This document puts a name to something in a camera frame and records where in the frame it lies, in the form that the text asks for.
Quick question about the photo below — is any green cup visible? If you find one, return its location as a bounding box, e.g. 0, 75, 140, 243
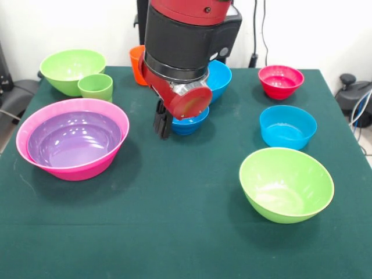
77, 73, 114, 103

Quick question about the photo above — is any black wall cable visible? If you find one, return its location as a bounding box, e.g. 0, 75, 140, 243
249, 0, 270, 69

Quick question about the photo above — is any small dark blue bowl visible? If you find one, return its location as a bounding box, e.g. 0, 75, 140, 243
171, 106, 210, 136

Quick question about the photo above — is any small pink bowl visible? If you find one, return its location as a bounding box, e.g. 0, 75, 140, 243
257, 65, 305, 101

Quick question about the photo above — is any purple bowl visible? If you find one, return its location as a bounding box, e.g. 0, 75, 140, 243
26, 111, 122, 169

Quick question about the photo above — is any dark green table cloth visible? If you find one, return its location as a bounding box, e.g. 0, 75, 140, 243
0, 66, 372, 279

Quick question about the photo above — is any orange cup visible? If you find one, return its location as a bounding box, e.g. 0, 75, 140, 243
129, 45, 149, 87

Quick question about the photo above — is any green bowl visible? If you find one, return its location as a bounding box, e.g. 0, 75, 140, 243
39, 49, 107, 97
239, 147, 335, 224

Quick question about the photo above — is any light blue straight-sided bowl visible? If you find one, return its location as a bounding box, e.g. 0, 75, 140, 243
259, 105, 318, 151

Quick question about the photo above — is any large pink bowl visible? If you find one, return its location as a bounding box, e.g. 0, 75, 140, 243
16, 98, 130, 181

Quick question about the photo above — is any bundle of floor cables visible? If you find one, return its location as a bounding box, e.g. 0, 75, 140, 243
347, 90, 372, 158

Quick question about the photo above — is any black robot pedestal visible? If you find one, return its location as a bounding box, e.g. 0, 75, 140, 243
133, 0, 151, 47

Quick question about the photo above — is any large blue bowl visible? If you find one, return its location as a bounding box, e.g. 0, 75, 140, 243
206, 60, 233, 105

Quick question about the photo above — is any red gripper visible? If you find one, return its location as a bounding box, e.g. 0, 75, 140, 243
138, 55, 213, 141

